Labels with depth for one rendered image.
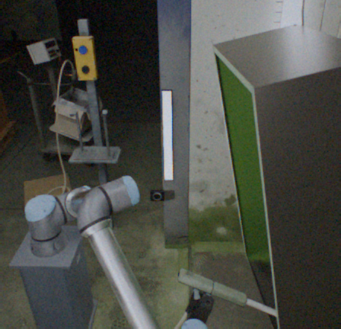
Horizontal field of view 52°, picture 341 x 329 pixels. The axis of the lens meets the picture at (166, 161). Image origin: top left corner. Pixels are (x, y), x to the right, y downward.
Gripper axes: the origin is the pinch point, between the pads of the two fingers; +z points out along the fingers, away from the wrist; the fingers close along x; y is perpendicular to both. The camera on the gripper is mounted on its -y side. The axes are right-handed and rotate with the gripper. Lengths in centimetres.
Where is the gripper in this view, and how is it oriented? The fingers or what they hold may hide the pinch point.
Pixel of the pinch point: (202, 287)
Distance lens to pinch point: 161.3
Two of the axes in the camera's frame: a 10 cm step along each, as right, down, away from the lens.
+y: -3.3, 8.0, 5.0
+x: 9.3, 3.6, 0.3
